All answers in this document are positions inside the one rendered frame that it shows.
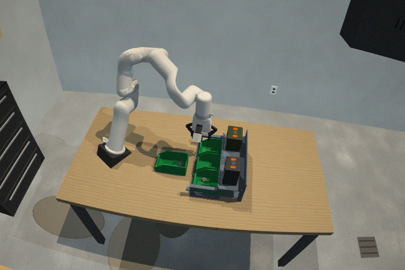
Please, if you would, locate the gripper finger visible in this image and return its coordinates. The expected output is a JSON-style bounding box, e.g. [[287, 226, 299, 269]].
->
[[208, 125, 217, 140], [186, 123, 195, 138]]

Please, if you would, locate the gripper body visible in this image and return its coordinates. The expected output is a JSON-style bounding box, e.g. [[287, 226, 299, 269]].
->
[[192, 113, 212, 133]]

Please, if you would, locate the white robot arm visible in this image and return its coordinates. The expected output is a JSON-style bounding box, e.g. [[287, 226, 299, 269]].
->
[[103, 47, 213, 154]]

